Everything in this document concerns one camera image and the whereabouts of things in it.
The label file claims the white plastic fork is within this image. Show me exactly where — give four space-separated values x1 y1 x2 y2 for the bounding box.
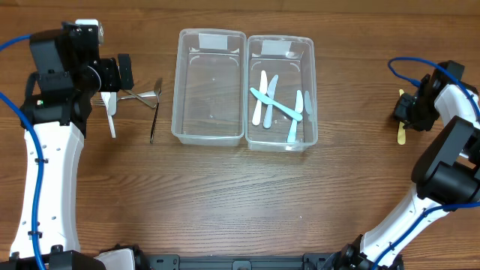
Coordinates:
100 91 116 139

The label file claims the yellow plastic knife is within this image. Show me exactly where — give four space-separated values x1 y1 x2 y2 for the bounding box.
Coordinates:
397 88 407 146

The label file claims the light blue plastic knife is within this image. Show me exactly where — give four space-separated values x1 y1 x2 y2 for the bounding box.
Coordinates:
286 89 305 144

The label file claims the teal plastic knife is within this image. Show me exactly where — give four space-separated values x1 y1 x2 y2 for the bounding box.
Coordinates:
250 88 303 122

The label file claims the white plastic knife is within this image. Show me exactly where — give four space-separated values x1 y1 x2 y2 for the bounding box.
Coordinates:
252 70 268 126

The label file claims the pale grey plastic knife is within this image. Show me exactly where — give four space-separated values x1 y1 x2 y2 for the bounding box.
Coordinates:
263 74 278 129

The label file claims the light blue plastic fork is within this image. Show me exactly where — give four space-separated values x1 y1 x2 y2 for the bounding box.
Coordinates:
107 92 117 116

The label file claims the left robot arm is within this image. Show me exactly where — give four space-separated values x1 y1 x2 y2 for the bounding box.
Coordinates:
1 20 136 269

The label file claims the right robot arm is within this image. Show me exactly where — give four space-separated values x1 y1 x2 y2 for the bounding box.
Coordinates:
302 60 479 270

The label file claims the left clear plastic container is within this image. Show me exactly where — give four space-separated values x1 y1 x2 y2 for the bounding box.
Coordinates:
171 28 247 147

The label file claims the clear plastic container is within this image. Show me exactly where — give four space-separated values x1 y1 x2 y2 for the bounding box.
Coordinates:
245 35 318 152
171 28 247 147

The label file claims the right clear plastic container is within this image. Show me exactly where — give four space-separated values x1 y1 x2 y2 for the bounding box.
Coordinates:
245 35 318 152

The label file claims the steel fork lying flat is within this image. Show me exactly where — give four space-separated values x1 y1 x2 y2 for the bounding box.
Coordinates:
91 91 156 108

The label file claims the steel fork crossing diagonally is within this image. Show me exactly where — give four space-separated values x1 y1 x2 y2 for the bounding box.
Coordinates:
123 89 156 109

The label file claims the black handled steel fork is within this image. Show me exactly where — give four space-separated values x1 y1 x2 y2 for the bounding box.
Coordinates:
150 78 163 144

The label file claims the left blue cable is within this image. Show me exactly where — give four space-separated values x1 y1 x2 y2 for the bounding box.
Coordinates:
0 34 48 270

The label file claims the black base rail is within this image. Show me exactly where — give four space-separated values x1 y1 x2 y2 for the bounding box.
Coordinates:
147 253 340 270

